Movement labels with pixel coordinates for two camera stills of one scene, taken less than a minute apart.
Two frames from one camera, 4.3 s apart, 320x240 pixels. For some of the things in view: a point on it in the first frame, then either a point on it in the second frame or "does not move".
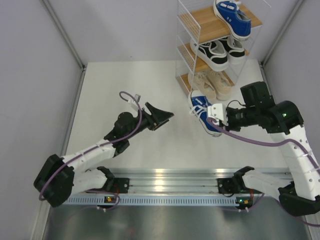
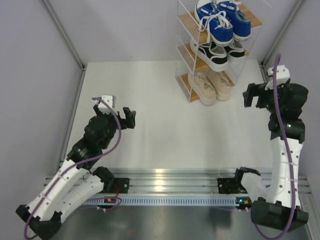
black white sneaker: [235, 49] does not move
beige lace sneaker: [201, 82] does not move
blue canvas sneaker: [198, 104] to [219, 29]
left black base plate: [117, 185] does not move
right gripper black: [230, 127] to [256, 90]
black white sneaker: [212, 53] does not move
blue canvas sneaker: [227, 11] does not move
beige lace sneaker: [221, 83] does not move
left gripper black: [161, 117] to [130, 118]
